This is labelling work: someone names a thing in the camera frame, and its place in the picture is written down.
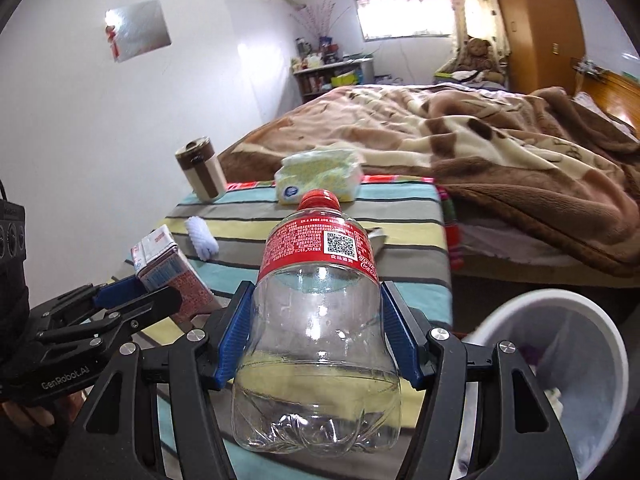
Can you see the brown teddy bear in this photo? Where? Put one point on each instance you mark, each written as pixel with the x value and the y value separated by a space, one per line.
pixel 477 57

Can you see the white foam net sleeve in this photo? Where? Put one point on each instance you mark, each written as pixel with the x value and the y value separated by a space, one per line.
pixel 201 237

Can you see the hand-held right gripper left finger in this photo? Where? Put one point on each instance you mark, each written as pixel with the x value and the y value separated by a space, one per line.
pixel 235 335

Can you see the white trash bin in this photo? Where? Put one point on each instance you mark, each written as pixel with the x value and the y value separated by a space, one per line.
pixel 590 340

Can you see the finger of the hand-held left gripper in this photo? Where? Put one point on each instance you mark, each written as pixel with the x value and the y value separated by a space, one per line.
pixel 150 305
pixel 117 291

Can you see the window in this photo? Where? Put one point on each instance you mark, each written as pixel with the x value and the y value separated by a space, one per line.
pixel 402 16

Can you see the red milk drink carton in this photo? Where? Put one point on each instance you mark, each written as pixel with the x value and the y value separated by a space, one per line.
pixel 175 280

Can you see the cluttered shelf unit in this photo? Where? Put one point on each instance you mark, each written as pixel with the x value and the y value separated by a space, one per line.
pixel 330 77

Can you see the wooden headboard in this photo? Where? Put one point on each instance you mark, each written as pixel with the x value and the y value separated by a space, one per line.
pixel 612 90

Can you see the clear plastic bottle red cap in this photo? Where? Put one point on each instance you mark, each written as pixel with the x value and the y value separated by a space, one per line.
pixel 315 320

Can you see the brown fleece blanket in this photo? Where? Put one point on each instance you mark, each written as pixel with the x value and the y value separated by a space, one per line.
pixel 450 140

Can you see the red hanging ornament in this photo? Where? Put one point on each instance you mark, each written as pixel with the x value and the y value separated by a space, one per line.
pixel 113 40

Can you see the person's left hand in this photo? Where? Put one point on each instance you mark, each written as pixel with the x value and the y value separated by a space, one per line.
pixel 30 416

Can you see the wooden wardrobe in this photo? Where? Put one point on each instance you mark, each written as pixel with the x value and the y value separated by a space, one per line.
pixel 535 25

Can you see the decorative dry branches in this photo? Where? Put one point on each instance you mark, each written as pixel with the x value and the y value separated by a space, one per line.
pixel 320 17

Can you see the yellow patterned tissue pack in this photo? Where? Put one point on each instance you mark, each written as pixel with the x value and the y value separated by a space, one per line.
pixel 320 177

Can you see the floral curtain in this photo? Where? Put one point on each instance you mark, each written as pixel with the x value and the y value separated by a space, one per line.
pixel 475 5

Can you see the brown and beige travel mug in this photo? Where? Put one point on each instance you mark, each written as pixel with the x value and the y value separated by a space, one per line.
pixel 202 170

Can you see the crumpled white paper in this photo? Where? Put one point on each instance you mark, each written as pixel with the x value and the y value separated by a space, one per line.
pixel 552 397

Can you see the silver wall poster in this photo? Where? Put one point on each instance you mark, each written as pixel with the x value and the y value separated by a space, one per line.
pixel 142 27

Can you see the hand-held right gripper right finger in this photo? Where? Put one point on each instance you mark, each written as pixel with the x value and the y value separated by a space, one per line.
pixel 401 335

